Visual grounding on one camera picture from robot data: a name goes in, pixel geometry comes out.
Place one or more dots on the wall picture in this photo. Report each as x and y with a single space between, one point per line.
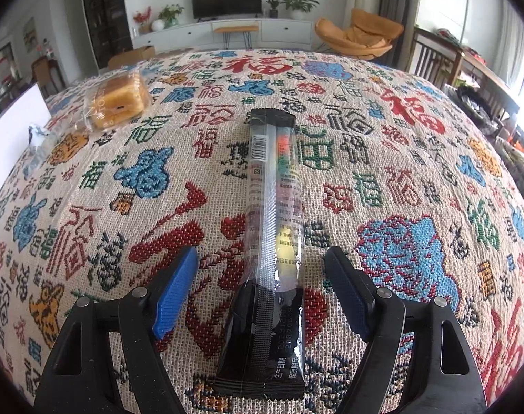
30 34

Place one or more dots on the brown cardboard box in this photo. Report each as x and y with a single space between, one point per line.
130 57

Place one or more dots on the red flower arrangement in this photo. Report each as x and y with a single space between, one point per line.
142 17

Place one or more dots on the white round vase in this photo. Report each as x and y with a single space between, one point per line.
157 25

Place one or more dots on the black long snack packet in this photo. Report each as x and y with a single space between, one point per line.
262 224

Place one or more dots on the grey curtain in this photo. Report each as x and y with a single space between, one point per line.
400 0

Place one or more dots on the clear long snack packet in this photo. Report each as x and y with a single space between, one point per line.
38 155

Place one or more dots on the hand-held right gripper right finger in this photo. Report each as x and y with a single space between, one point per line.
348 293

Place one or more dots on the small potted plant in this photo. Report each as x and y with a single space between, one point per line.
273 7

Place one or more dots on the black display cabinet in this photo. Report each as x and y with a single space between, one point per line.
104 13

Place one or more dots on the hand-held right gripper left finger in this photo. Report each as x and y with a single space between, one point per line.
176 293

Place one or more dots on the brown wooden chair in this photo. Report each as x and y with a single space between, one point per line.
48 73

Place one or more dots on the bread in clear packet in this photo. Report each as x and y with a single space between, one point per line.
115 101

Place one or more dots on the large leafy potted plant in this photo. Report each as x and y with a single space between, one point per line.
298 3

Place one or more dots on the wooden bench with hairpin legs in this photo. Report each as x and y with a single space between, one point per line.
236 29

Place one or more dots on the green potted plant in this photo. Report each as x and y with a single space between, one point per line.
171 14

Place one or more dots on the wooden dining table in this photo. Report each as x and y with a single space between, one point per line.
488 75

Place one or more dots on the printed woven blanket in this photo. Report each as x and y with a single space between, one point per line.
374 181

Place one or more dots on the orange lounge chair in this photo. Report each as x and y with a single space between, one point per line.
357 34

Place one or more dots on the dark wooden chair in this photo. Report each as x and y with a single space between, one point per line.
434 58

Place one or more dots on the white television cabinet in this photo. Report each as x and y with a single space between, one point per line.
283 32

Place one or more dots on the white cardboard box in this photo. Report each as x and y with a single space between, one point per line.
12 138

